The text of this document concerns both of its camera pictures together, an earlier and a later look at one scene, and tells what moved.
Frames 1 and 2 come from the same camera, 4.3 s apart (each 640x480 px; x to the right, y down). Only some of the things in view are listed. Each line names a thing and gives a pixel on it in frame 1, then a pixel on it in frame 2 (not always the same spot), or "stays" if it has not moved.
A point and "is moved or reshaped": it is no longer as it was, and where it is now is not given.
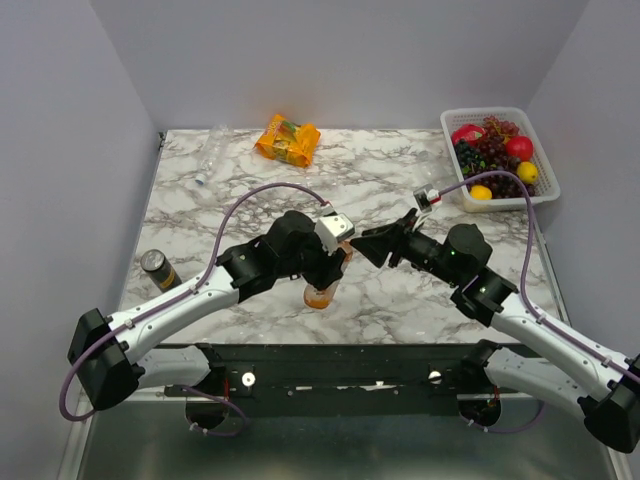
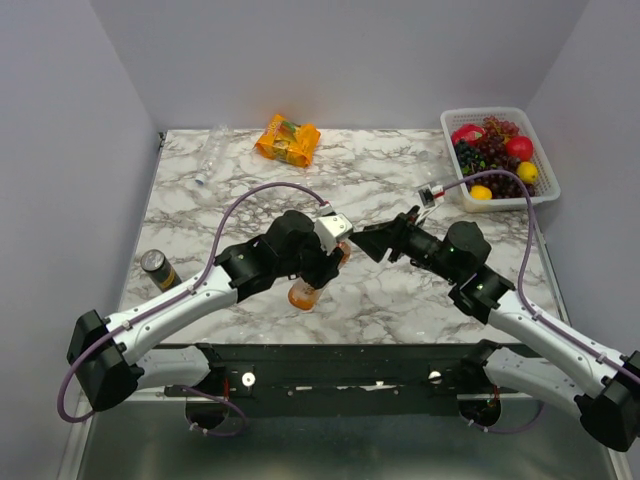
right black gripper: x=377 y=247 stays
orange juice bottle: x=320 y=299 is moved or reshaped
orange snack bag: x=289 y=141 stays
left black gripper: x=325 y=275 stays
